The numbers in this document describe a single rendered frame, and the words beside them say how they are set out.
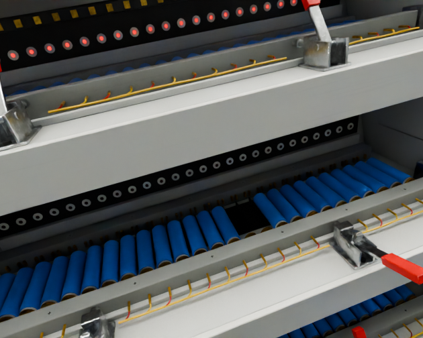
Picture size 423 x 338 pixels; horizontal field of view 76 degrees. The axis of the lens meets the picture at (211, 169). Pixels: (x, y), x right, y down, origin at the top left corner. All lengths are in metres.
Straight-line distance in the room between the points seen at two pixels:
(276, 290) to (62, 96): 0.27
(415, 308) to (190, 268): 0.34
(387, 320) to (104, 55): 0.52
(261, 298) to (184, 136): 0.17
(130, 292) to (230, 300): 0.10
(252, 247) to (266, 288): 0.04
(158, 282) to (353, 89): 0.26
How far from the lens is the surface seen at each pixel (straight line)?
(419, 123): 0.47
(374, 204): 0.37
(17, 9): 0.46
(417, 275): 0.27
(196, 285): 0.30
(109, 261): 0.35
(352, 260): 0.32
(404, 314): 0.51
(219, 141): 0.22
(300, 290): 0.30
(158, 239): 0.34
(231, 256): 0.30
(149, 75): 0.28
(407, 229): 0.38
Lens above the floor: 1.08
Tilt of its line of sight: 12 degrees down
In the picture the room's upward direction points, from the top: 14 degrees counter-clockwise
